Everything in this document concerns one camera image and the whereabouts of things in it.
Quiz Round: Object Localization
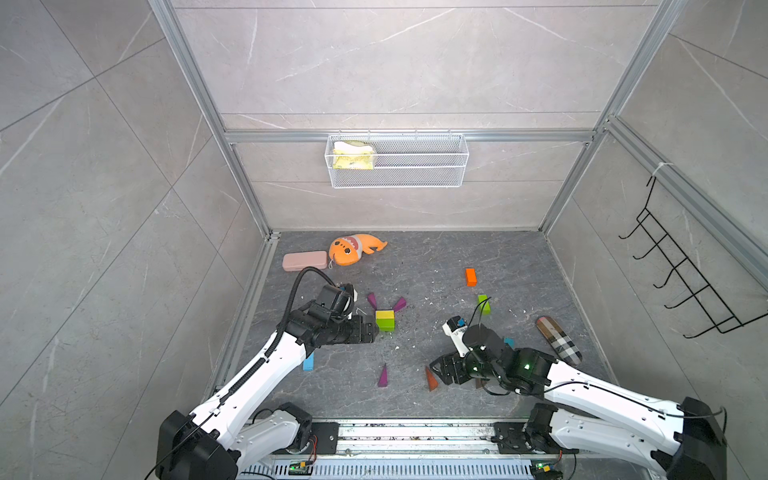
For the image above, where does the green rectangular block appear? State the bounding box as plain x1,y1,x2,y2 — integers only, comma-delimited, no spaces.
376,318,396,332

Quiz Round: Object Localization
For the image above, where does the purple wedge block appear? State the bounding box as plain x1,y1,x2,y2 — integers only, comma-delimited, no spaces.
377,364,389,388
367,292,378,310
392,297,407,312

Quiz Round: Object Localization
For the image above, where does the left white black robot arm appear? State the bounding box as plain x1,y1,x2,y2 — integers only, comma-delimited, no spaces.
147,283,378,479

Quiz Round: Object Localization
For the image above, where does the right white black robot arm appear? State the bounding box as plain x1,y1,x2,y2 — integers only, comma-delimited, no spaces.
429,318,727,479

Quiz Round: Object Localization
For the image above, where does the reddish brown wedge block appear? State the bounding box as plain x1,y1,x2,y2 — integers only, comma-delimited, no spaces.
425,366,439,392

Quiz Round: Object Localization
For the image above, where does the light blue eraser block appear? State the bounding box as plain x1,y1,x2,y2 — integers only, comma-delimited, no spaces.
302,354,315,372

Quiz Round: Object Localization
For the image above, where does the orange fish plush toy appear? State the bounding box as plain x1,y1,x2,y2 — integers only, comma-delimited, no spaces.
328,234,388,266

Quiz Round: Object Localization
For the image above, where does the pink rectangular case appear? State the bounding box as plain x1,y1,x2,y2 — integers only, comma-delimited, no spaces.
282,251,329,272

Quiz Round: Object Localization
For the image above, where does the orange rectangular block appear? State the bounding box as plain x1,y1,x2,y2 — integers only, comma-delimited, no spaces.
465,268,478,287

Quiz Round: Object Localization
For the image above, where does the plaid brown cylinder case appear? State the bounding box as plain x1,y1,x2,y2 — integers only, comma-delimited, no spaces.
536,316,583,367

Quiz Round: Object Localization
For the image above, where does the yellow white cloth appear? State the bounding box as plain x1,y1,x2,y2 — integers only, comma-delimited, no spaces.
331,140,377,170

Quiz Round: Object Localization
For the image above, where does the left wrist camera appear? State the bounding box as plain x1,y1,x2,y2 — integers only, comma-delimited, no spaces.
332,283,357,318

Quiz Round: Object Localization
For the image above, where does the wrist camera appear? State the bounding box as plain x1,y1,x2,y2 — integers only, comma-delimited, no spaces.
332,283,357,318
442,316,469,358

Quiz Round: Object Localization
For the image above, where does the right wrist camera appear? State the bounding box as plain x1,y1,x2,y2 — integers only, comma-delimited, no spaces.
442,316,469,358

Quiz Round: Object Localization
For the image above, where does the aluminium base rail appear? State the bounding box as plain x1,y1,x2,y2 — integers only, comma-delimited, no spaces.
161,418,661,480

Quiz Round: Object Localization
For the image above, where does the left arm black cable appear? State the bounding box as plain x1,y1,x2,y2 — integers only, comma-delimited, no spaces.
143,266,355,480

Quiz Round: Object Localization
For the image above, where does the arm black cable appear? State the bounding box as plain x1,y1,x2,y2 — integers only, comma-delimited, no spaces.
143,266,355,480
467,296,728,433

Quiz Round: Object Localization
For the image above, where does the white wire wall basket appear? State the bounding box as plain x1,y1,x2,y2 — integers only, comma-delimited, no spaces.
324,133,470,189

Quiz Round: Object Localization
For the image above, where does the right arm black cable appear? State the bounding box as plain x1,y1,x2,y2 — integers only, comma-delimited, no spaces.
467,296,728,433

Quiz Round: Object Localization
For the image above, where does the black wire hook rack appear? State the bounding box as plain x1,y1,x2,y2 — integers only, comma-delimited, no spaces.
618,176,767,340

